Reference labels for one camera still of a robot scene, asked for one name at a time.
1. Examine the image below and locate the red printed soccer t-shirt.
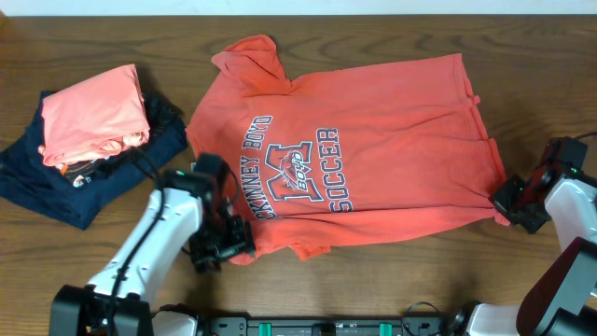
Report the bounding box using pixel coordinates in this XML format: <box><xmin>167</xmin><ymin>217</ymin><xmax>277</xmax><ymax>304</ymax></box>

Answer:
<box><xmin>187</xmin><ymin>35</ymin><xmax>507</xmax><ymax>265</ymax></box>

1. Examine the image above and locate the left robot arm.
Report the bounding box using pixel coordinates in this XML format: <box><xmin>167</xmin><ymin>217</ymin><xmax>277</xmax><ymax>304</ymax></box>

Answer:
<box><xmin>49</xmin><ymin>153</ymin><xmax>256</xmax><ymax>336</ymax></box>

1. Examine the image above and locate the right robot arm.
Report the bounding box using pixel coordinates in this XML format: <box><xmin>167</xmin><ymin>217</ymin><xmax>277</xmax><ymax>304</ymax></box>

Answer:
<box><xmin>455</xmin><ymin>136</ymin><xmax>596</xmax><ymax>336</ymax></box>

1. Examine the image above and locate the folded black orange shirt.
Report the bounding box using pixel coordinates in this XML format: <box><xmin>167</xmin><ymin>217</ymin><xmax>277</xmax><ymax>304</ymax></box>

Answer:
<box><xmin>52</xmin><ymin>92</ymin><xmax>187</xmax><ymax>189</ymax></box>

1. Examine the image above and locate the folded salmon pink shirt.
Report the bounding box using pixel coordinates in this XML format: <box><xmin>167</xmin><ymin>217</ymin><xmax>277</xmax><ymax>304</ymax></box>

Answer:
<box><xmin>41</xmin><ymin>64</ymin><xmax>150</xmax><ymax>166</ymax></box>

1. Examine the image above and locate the folded navy blue shirt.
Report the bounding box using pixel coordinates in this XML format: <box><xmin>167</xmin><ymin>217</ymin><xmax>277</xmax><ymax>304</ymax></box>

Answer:
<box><xmin>1</xmin><ymin>109</ymin><xmax>187</xmax><ymax>230</ymax></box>

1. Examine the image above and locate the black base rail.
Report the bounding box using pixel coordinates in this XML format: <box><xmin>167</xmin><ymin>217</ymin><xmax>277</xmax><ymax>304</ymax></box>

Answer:
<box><xmin>153</xmin><ymin>302</ymin><xmax>467</xmax><ymax>336</ymax></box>

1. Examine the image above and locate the left black cable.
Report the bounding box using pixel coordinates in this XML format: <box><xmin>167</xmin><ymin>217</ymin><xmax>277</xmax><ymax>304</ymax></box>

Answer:
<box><xmin>104</xmin><ymin>147</ymin><xmax>169</xmax><ymax>336</ymax></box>

